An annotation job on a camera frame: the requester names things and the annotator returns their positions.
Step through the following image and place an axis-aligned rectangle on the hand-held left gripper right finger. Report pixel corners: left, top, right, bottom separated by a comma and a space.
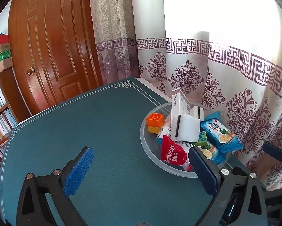
188, 145, 269, 226

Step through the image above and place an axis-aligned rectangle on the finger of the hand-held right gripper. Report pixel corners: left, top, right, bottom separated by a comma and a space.
262, 142, 282, 163

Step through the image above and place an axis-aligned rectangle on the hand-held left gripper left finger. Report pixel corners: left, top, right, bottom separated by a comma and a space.
16, 146, 95, 226

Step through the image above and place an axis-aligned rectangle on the blue snack packet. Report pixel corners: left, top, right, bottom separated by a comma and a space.
200, 112, 244, 154
197, 146, 227, 165

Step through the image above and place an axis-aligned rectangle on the green toy block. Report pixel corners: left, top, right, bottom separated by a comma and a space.
194, 132, 208, 146

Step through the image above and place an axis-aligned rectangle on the red glue packet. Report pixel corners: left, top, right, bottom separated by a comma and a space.
160, 135, 193, 171

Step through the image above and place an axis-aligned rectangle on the white sponge with black stripe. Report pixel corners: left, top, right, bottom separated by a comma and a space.
168, 114, 201, 143
190, 106, 205, 120

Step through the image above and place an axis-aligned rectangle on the white plastic packet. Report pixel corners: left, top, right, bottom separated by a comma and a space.
156, 113, 173, 146

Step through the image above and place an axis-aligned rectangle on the clear plastic bowl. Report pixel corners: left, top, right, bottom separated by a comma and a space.
140, 102, 238, 178

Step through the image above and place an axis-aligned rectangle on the white medicine box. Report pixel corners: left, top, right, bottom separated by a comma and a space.
171, 88, 191, 123

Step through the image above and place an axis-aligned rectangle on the orange and yellow toy block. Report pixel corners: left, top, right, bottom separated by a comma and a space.
146, 113, 165, 134

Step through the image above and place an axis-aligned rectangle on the wooden bookshelf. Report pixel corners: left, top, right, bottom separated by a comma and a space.
0, 68, 26, 193

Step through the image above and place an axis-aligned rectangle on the patterned white curtain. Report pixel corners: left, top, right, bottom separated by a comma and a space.
89, 0, 282, 191

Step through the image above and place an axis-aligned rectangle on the cardboard box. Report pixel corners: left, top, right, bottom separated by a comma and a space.
0, 58, 14, 80

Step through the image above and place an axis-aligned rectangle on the wooden door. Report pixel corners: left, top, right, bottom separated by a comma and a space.
8, 0, 104, 123

